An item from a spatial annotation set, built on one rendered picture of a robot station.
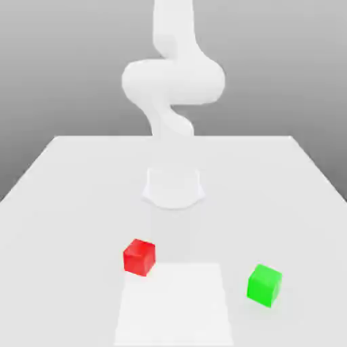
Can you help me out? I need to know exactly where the small red cube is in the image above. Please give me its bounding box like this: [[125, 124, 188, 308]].
[[122, 238, 157, 278]]

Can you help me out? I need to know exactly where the small green cube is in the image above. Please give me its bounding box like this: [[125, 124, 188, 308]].
[[246, 263, 283, 309]]

